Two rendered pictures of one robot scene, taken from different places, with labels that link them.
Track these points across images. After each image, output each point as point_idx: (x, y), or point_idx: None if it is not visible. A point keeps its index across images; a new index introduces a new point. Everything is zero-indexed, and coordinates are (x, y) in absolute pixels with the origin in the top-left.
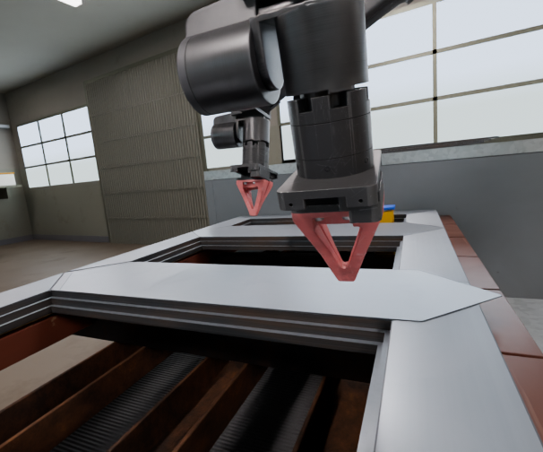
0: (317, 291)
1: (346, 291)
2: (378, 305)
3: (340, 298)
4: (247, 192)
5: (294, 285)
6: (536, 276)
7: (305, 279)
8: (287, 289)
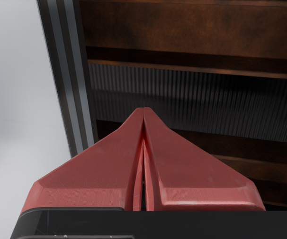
0: None
1: (10, 216)
2: None
3: None
4: (151, 178)
5: None
6: None
7: (24, 181)
8: None
